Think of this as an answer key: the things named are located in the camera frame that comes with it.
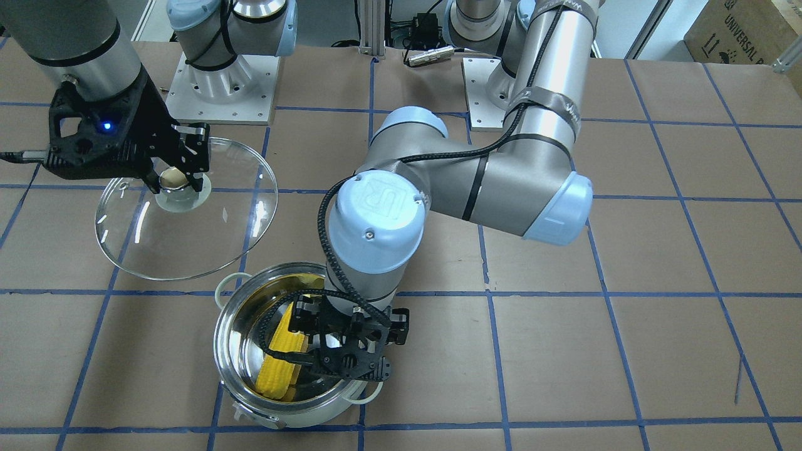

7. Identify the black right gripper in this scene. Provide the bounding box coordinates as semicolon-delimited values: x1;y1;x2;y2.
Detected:
42;69;210;194

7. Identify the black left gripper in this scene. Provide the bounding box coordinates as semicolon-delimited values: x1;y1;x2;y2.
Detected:
257;300;410;382

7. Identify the yellow corn cob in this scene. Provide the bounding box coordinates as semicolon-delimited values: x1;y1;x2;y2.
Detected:
254;274;324;402

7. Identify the glass pot lid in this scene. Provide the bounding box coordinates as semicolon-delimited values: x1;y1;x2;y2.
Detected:
95;138;278;281

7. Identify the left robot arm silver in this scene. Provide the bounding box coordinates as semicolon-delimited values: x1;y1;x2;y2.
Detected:
256;1;602;382

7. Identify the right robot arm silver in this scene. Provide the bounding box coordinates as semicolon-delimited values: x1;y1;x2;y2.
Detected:
2;1;298;194

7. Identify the steel pot pale green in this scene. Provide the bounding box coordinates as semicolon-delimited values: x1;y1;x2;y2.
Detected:
213;261;386;429

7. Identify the cardboard box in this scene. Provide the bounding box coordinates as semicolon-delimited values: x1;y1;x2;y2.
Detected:
684;1;801;64

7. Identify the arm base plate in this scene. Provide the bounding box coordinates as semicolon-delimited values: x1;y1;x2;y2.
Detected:
166;55;283;125
463;56;514;132

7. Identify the metal cable connector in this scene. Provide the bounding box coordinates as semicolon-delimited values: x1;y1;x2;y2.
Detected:
404;45;457;68

